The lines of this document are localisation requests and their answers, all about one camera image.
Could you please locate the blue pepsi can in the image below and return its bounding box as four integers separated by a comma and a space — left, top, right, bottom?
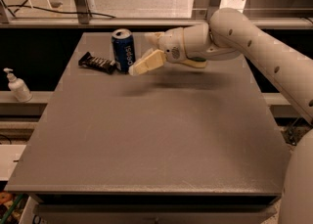
112, 28, 135, 73

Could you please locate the green and yellow sponge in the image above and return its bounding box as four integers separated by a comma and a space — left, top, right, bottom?
180, 59, 207, 68

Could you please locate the dark rxbar chocolate bar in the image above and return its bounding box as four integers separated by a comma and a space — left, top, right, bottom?
78, 52, 116, 74

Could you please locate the black cable on floor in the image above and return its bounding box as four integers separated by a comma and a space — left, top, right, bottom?
0, 0, 117, 20

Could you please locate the white pump soap bottle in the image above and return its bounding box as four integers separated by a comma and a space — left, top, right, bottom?
3, 67, 32, 103

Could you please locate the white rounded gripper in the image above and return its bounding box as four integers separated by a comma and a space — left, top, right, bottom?
129, 27, 187, 76

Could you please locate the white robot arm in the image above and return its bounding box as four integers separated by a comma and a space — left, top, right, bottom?
129, 8, 313, 224

